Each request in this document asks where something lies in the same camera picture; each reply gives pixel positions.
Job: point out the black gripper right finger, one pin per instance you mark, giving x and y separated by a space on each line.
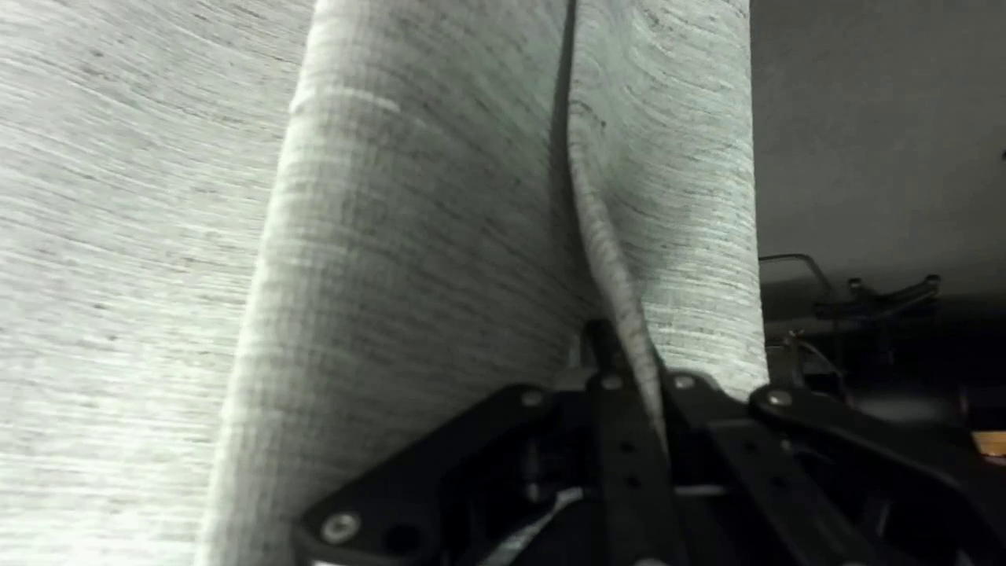
842 486

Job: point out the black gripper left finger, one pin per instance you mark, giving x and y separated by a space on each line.
566 477

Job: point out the grey fabric curtain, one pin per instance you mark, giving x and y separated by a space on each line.
252 247

